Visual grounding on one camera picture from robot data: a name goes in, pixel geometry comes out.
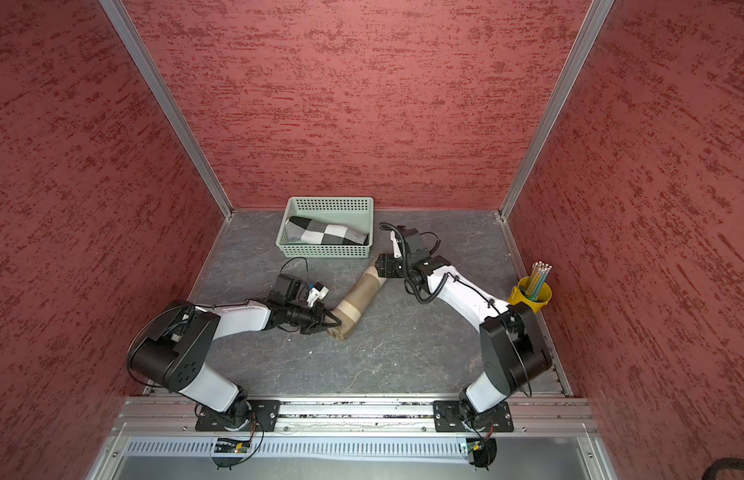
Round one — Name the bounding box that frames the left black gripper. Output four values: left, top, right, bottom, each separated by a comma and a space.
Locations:
285, 301, 341, 334

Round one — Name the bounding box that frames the brown beige plaid scarf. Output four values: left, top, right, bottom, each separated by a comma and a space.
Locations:
328, 265, 386, 341

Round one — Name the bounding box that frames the light green plastic basket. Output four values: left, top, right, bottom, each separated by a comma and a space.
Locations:
276, 196, 374, 258

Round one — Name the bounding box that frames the black white checkered scarf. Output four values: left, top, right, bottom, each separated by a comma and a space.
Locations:
285, 216, 368, 246

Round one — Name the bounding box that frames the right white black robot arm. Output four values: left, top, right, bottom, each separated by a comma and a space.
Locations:
375, 254, 553, 431

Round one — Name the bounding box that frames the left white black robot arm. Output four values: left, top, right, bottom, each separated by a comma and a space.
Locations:
126, 299, 341, 431

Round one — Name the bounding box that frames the yellow pencil cup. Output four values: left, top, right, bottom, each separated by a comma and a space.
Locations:
507, 276, 552, 313

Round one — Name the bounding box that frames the bundle of coloured pencils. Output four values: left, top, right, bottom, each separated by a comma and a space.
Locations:
524, 261, 552, 301

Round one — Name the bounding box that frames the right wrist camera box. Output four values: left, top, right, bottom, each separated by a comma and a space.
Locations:
391, 228, 431, 263

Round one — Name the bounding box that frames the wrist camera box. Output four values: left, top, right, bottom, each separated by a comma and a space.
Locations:
391, 228, 431, 263
268, 274, 329, 308

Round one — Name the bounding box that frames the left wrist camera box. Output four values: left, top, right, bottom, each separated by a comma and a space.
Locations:
268, 274, 329, 308

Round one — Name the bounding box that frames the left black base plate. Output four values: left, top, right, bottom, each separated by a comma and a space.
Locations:
194, 399, 282, 434

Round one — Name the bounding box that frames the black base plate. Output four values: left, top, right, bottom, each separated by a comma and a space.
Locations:
433, 400, 514, 433
194, 399, 282, 434

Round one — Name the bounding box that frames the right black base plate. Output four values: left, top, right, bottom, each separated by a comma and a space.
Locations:
433, 400, 514, 433

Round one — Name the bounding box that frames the aluminium front rail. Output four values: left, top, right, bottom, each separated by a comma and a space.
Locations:
88, 395, 616, 479

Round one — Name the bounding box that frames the black cable at corner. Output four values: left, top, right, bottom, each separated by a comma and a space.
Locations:
700, 457, 744, 480

